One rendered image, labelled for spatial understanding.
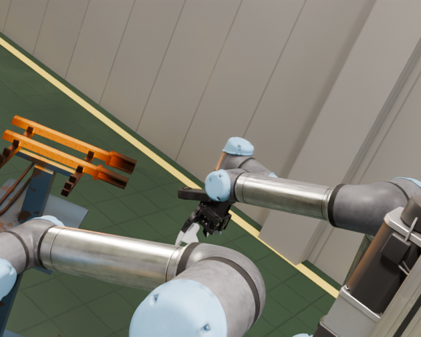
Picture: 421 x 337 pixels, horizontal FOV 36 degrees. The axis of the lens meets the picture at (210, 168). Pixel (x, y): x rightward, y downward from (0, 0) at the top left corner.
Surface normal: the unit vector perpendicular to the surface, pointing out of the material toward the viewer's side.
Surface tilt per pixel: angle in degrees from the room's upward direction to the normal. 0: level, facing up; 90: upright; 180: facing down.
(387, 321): 90
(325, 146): 90
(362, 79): 90
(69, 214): 0
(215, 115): 90
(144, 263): 64
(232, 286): 18
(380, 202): 50
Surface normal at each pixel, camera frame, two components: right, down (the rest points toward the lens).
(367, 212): -0.20, 0.08
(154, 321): -0.42, 0.10
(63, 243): -0.35, -0.53
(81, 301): 0.37, -0.83
